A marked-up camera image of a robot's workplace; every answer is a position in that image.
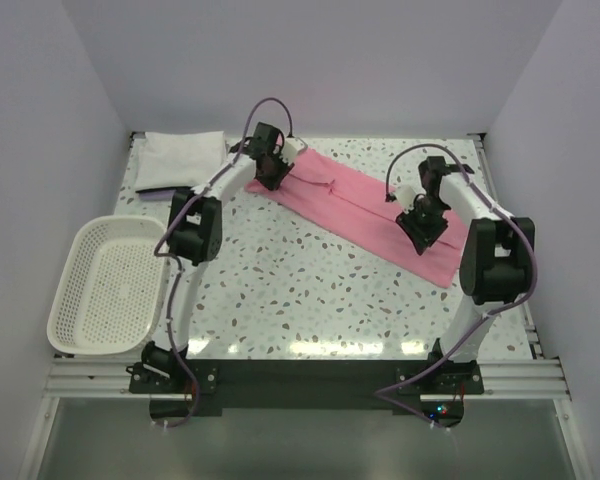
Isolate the pink t shirt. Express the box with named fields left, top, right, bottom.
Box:
left=244, top=149, right=468, bottom=288

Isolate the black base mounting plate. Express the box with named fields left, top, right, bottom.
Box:
left=126, top=359, right=485, bottom=426

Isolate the folded white t shirt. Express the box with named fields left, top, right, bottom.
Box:
left=134, top=131, right=227, bottom=190

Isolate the white perforated plastic basket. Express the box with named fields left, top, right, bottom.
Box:
left=46, top=215, right=168, bottom=356

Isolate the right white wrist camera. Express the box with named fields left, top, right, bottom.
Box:
left=385, top=184, right=420, bottom=211

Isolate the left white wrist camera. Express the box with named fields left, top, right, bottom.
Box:
left=280, top=137, right=308, bottom=165

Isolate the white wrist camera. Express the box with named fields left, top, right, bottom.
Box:
left=385, top=184, right=420, bottom=211
left=280, top=137, right=308, bottom=165

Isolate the folded purple t shirt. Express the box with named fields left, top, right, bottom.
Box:
left=138, top=191, right=175, bottom=202

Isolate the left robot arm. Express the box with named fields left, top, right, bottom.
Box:
left=141, top=122, right=306, bottom=378

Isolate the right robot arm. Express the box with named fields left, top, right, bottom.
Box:
left=393, top=156, right=537, bottom=363

